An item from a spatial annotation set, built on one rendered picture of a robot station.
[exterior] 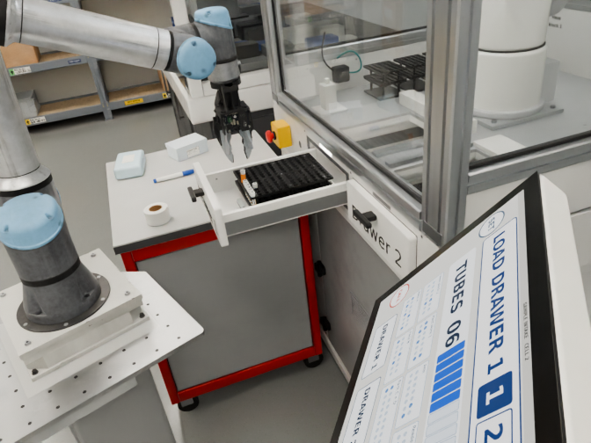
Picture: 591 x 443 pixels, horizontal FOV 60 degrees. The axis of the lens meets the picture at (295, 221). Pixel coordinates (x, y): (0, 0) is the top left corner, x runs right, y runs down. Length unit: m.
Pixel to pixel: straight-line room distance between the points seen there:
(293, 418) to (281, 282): 0.49
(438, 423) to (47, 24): 0.82
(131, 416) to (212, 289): 0.49
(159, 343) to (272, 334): 0.75
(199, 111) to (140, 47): 1.11
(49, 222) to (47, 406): 0.34
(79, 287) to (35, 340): 0.13
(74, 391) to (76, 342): 0.10
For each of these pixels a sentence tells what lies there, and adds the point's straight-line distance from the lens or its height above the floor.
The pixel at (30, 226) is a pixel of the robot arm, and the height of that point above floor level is 1.05.
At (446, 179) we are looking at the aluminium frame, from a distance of 0.88.
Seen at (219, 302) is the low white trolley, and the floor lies 0.45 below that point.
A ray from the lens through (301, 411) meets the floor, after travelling 1.91.
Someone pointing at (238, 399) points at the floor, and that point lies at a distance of 1.98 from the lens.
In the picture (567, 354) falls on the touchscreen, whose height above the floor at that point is 1.19.
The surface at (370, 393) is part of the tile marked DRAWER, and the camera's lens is 0.63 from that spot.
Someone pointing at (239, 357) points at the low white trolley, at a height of 0.20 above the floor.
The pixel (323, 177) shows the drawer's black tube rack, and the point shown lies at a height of 0.90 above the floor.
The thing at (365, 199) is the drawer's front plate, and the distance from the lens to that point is 1.15.
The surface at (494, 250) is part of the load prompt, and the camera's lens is 0.60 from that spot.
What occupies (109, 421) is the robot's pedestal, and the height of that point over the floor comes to 0.55.
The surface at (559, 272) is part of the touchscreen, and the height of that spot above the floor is 1.19.
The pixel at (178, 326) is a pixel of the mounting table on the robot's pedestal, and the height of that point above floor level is 0.76.
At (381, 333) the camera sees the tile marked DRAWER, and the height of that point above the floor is 1.00.
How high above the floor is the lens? 1.49
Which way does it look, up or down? 31 degrees down
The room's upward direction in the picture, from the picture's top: 7 degrees counter-clockwise
